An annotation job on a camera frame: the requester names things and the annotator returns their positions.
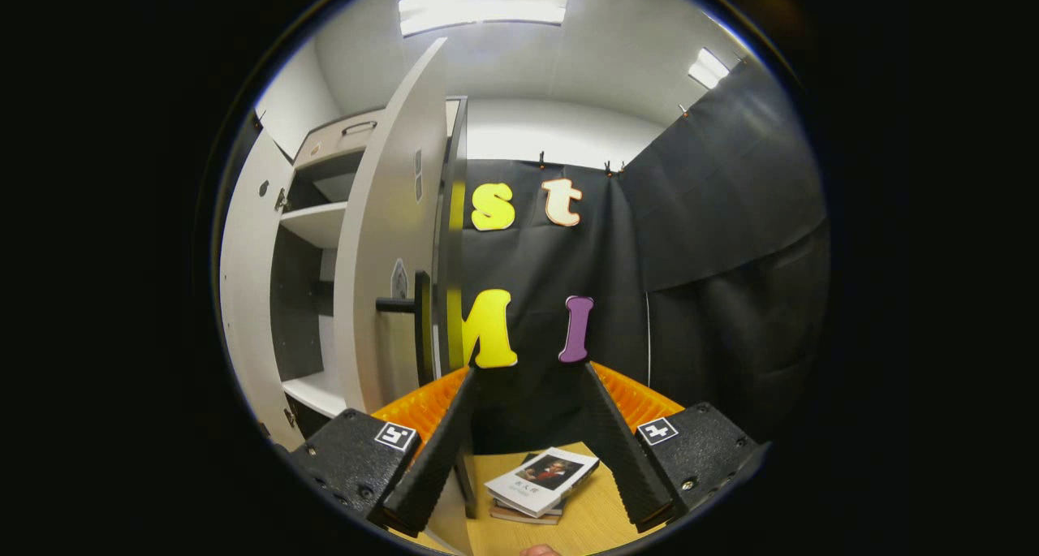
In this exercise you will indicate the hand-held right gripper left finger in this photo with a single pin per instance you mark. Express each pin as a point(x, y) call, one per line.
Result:
point(438, 459)

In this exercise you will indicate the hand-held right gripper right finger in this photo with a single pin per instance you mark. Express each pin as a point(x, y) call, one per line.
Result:
point(621, 459)

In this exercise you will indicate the grey cabinet door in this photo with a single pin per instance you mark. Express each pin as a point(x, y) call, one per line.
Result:
point(247, 296)
point(381, 215)

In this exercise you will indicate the grey cabinet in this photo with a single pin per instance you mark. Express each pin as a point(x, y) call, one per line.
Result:
point(316, 223)

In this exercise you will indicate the silver door hinge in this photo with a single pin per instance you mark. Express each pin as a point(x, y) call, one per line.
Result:
point(282, 199)
point(289, 417)

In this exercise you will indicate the white portrait cover book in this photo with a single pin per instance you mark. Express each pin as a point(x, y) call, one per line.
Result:
point(536, 479)

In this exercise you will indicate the black backdrop cloth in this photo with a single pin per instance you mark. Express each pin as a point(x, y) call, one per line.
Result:
point(714, 215)

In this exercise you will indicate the small ceiling light panel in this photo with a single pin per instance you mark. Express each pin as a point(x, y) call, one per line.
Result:
point(709, 69)

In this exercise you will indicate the large ceiling light panel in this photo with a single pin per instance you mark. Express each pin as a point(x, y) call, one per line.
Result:
point(485, 8)

